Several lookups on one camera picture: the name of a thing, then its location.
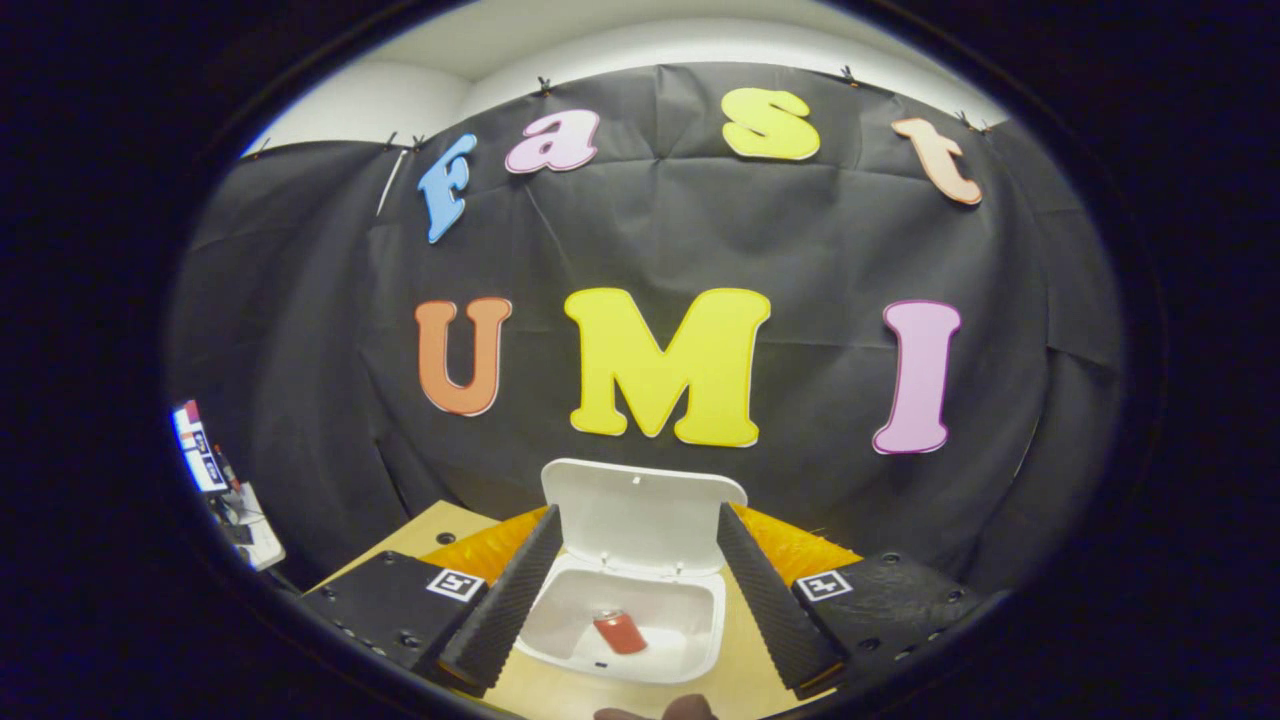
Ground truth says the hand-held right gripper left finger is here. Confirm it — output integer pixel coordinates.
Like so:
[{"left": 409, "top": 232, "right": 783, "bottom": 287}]
[{"left": 298, "top": 505, "right": 564, "bottom": 699}]

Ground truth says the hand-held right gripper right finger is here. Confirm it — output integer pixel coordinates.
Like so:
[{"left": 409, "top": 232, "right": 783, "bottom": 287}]
[{"left": 715, "top": 502, "right": 1006, "bottom": 701}]

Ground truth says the red pop can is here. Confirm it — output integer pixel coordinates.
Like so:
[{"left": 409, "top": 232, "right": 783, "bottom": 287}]
[{"left": 593, "top": 608, "right": 649, "bottom": 656}]

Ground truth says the white desktop garbage bin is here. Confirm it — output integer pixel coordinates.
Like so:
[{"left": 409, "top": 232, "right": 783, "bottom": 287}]
[{"left": 515, "top": 458, "right": 749, "bottom": 686}]

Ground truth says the computer monitor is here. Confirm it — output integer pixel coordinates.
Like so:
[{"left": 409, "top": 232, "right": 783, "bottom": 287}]
[{"left": 172, "top": 400, "right": 233, "bottom": 494}]

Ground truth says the thin white rod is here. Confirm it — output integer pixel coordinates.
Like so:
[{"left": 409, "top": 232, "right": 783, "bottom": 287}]
[{"left": 376, "top": 148, "right": 411, "bottom": 217}]

